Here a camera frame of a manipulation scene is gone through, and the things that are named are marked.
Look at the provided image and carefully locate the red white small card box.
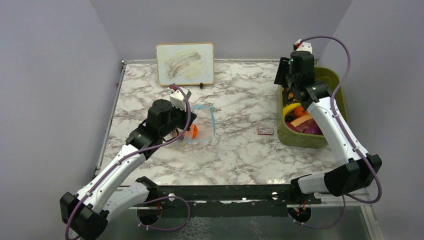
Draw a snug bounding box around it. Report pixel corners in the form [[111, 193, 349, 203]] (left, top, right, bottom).
[[257, 126, 274, 136]]

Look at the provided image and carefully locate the purple orange toy slice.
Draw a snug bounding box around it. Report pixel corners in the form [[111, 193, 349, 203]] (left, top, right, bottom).
[[285, 114, 323, 135]]

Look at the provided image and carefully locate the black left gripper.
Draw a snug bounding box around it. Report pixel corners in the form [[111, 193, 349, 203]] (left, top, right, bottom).
[[160, 102, 198, 138]]

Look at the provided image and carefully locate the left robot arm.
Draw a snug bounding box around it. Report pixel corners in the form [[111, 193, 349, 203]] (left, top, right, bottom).
[[60, 99, 197, 240]]

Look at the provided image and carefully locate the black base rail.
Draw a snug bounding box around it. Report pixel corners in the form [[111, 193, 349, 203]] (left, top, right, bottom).
[[136, 184, 322, 218]]

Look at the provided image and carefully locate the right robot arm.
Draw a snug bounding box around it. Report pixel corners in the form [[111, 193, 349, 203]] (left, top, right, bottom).
[[274, 50, 382, 204]]

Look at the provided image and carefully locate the olive green plastic bin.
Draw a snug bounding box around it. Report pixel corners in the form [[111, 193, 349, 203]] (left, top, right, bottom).
[[276, 66, 341, 149]]

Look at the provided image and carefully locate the orange toy pumpkin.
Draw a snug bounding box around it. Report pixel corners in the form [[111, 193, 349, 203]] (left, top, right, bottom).
[[293, 105, 309, 119]]

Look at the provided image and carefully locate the orange toy tangerine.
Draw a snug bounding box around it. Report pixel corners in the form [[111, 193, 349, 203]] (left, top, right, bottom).
[[190, 124, 199, 139]]

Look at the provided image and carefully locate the clear blue zip top bag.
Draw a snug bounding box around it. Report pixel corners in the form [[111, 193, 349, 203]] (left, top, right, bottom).
[[182, 104, 216, 147]]

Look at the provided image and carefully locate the yellow framed whiteboard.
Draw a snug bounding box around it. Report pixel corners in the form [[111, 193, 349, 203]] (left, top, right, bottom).
[[155, 42, 215, 86]]

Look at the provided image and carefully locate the yellow toy banana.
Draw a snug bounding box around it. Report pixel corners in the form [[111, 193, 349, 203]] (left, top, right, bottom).
[[282, 102, 301, 118]]

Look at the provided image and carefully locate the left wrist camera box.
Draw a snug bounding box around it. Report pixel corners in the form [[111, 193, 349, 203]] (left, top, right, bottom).
[[169, 86, 192, 112]]

